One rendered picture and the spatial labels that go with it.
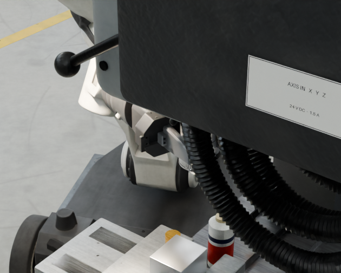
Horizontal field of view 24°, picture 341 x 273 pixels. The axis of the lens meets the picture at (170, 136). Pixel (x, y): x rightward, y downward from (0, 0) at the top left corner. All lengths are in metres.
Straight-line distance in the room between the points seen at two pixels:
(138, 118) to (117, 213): 0.98
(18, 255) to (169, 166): 0.41
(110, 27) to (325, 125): 0.50
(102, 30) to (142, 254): 0.36
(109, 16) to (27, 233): 1.11
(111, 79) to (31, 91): 2.93
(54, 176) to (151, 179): 1.28
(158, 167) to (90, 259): 0.75
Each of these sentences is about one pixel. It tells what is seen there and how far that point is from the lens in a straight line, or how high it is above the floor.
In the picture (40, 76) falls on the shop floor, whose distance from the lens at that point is 3.95.
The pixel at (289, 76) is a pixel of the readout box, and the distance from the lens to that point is 0.40.
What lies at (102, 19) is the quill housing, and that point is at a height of 1.41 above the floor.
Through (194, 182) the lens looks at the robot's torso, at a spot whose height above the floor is 0.66.
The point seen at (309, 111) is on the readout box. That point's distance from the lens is 0.41.
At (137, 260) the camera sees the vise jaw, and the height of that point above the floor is 1.04.
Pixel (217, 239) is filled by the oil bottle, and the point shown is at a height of 1.00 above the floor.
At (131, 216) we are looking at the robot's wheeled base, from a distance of 1.97.
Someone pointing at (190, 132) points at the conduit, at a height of 1.44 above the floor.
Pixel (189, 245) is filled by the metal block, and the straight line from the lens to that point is 1.07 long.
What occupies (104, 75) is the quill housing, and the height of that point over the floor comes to 1.35.
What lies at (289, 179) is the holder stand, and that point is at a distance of 1.35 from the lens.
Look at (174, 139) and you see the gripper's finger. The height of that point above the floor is 1.24.
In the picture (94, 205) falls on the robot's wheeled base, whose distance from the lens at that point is 2.02.
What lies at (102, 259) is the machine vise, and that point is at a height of 1.00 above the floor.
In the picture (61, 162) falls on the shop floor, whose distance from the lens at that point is 3.25.
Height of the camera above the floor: 1.75
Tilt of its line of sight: 31 degrees down
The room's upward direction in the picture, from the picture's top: straight up
